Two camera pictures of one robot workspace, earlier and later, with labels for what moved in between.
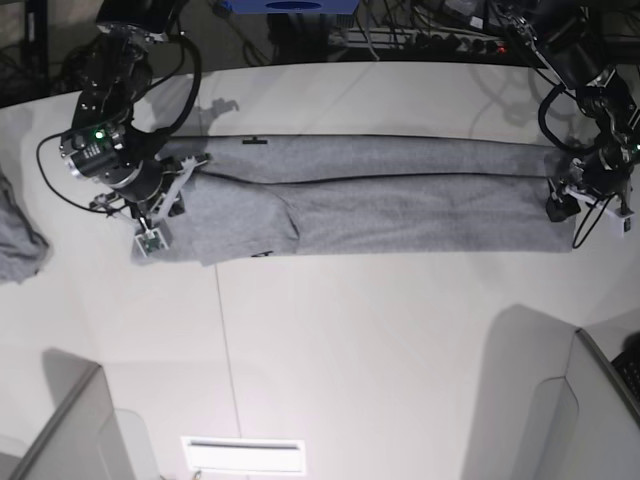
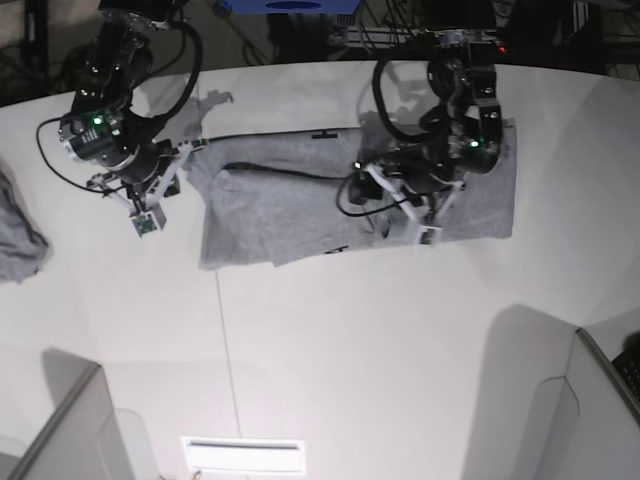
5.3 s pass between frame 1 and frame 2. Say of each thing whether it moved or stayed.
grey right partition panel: stayed
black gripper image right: moved
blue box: stayed
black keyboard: stayed
